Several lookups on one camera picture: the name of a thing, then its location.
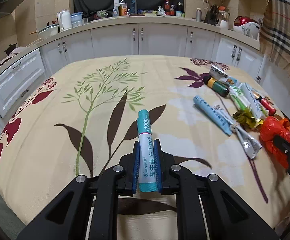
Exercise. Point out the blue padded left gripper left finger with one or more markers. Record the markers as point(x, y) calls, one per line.
point(136, 166)

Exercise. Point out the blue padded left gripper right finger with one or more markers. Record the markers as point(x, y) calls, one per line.
point(157, 153)

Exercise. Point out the teal white tube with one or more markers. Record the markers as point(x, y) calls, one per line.
point(147, 172)

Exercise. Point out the orange plastic bag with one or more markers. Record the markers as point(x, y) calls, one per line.
point(270, 128)

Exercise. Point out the light blue tube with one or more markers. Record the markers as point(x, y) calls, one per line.
point(213, 115)

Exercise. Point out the white kitchen cabinets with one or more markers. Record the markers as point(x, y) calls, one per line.
point(20, 75)

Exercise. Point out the white milk powder pouch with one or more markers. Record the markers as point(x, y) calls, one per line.
point(256, 109)

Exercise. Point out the red label brown bottle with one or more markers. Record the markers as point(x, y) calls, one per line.
point(264, 107)

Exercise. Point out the yellow crumpled wrapper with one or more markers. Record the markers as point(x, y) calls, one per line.
point(246, 119)

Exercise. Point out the floral beige tablecloth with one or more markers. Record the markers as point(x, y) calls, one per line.
point(82, 119)

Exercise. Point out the white green tied packet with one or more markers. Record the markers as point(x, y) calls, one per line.
point(238, 98)

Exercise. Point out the dark green glass bottle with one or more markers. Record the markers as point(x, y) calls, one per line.
point(216, 86)

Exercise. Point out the white blue snack packet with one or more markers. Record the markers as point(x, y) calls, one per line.
point(222, 77)

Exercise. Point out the beige plaid hanging cloth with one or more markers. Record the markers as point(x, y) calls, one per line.
point(275, 33)

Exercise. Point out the red white rice cooker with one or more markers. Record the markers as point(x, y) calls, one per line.
point(247, 26)

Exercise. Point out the chrome sink faucet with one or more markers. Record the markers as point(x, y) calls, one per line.
point(132, 6)

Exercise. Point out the white detergent bottle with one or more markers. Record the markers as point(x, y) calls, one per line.
point(116, 10)

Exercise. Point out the steel thermos bottle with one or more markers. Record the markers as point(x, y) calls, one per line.
point(198, 15)

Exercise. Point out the black knife block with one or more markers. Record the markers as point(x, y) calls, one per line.
point(211, 15)

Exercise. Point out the white electric kettle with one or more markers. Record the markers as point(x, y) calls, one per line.
point(64, 19)

